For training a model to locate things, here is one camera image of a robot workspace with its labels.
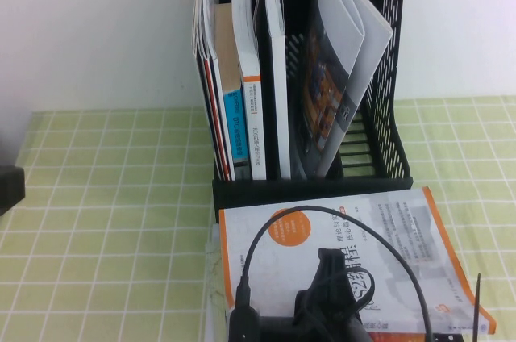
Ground tall white spine book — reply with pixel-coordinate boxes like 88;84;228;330
264;0;292;180

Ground black plastic book holder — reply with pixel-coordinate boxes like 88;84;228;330
195;0;414;224

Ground blue spine book tan pages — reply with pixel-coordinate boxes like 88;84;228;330
212;2;250;181

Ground white ROS2 book orange trim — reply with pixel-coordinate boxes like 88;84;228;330
217;186;499;338

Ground leftmost red edged books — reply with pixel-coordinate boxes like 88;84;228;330
191;0;227;180

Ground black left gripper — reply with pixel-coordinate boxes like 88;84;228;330
0;165;27;215

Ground green checked tablecloth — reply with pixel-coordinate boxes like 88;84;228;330
0;94;516;342

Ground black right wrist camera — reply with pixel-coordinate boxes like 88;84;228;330
227;304;261;342

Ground thin white orange-edged book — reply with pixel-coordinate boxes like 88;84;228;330
203;53;238;181

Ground dark cover magazine grey pages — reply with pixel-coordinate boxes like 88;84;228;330
296;0;395;180

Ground short white book orange band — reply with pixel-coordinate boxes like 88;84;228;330
230;0;268;181

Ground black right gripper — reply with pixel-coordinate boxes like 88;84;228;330
259;248;364;342

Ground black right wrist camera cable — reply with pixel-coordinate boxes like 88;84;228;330
235;204;435;342

